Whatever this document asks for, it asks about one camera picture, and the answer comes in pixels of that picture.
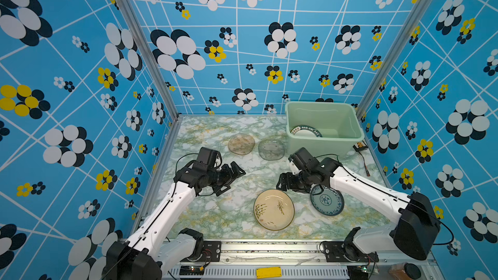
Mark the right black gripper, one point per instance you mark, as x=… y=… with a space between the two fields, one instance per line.
x=288 y=186

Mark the blue patterned plate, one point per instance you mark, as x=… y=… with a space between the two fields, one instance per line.
x=327 y=201

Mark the beige bamboo pattern plate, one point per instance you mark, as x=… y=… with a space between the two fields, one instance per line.
x=274 y=210

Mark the aluminium front rail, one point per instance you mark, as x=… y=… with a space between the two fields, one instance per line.
x=298 y=259

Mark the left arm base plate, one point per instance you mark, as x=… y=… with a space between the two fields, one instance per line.
x=211 y=251

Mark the brownish clear glass plate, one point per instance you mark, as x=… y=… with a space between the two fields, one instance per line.
x=241 y=144

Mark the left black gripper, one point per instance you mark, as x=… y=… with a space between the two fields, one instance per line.
x=229 y=175

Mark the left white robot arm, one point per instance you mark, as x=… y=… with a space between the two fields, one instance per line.
x=139 y=256

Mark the light green plastic bin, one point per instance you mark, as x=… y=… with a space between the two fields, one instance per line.
x=337 y=122

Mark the brown jar black lid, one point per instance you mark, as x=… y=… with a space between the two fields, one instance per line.
x=405 y=271

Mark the yellow tag on rail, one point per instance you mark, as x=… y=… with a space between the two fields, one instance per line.
x=268 y=272

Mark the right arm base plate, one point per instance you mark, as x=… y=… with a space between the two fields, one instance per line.
x=338 y=252

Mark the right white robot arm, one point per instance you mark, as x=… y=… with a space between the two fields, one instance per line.
x=413 y=227

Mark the small black orange device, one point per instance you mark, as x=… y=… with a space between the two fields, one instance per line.
x=360 y=146

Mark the greenish clear glass plate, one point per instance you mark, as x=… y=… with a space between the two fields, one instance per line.
x=271 y=149

